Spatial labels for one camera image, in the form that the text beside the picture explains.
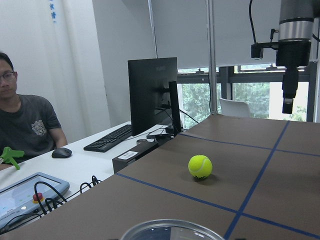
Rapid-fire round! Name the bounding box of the black computer mouse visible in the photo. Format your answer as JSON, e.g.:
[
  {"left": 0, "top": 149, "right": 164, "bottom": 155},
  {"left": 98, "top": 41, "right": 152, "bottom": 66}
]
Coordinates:
[{"left": 51, "top": 147, "right": 72, "bottom": 159}]

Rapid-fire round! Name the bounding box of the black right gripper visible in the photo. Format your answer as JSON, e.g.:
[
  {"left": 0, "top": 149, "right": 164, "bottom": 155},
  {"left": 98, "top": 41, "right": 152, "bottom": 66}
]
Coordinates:
[{"left": 275, "top": 41, "right": 311, "bottom": 114}]

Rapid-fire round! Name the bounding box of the seated man grey shirt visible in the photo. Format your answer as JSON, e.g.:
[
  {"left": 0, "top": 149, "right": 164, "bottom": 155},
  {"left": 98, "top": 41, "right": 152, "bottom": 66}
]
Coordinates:
[{"left": 0, "top": 52, "right": 68, "bottom": 164}]

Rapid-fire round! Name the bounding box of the black computer monitor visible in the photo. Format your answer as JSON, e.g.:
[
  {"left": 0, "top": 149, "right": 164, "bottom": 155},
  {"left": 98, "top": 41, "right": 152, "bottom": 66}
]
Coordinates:
[{"left": 127, "top": 57, "right": 182, "bottom": 136}]

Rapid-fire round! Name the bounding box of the black keyboard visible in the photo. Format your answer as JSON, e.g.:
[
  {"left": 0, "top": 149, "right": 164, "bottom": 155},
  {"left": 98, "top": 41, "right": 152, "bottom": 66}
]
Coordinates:
[{"left": 83, "top": 124, "right": 132, "bottom": 153}]

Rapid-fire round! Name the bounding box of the yellow tennis ball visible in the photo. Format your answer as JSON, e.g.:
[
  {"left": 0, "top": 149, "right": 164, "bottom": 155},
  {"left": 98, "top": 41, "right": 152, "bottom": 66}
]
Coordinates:
[{"left": 188, "top": 155, "right": 213, "bottom": 179}]

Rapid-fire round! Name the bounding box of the black box on desk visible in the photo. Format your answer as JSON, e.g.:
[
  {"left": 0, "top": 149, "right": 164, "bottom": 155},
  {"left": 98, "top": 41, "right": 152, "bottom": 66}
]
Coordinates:
[{"left": 112, "top": 141, "right": 159, "bottom": 173}]

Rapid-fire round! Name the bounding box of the blue teach pendant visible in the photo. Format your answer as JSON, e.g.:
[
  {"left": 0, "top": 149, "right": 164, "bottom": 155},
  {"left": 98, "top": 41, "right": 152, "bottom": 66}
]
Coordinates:
[{"left": 0, "top": 172, "right": 70, "bottom": 228}]

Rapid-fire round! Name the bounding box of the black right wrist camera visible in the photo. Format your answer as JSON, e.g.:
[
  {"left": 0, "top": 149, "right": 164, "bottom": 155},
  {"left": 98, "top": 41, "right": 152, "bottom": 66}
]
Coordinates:
[{"left": 251, "top": 42, "right": 279, "bottom": 60}]

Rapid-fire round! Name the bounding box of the green grabber tool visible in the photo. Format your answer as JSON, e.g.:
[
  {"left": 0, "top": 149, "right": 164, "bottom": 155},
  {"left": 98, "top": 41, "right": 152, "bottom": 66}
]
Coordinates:
[{"left": 0, "top": 146, "right": 25, "bottom": 170}]

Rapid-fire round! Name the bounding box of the Wilson tennis ball can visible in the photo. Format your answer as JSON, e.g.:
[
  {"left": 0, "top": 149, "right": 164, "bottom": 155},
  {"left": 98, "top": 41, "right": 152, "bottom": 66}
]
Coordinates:
[{"left": 121, "top": 219, "right": 223, "bottom": 240}]

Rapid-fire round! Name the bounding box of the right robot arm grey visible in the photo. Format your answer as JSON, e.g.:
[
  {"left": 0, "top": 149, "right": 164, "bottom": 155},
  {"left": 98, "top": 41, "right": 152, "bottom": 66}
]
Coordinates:
[{"left": 276, "top": 0, "right": 315, "bottom": 114}]

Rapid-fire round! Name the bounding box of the white chair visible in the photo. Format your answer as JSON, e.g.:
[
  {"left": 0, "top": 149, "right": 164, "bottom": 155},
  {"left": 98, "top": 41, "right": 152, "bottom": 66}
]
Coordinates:
[{"left": 219, "top": 98, "right": 251, "bottom": 118}]

